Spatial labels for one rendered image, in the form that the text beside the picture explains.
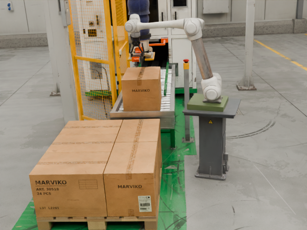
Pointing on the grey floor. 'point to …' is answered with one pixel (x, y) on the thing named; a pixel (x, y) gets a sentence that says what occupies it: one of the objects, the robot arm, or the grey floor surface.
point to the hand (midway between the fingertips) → (137, 57)
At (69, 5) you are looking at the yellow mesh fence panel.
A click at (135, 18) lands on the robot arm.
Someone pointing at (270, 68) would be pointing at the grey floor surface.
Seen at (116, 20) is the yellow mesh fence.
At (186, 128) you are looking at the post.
